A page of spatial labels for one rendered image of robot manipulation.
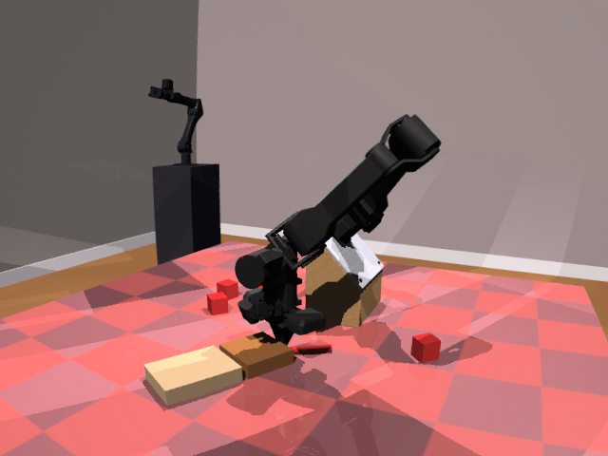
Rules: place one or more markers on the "red cylinder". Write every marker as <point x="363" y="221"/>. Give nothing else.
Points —
<point x="312" y="348"/>

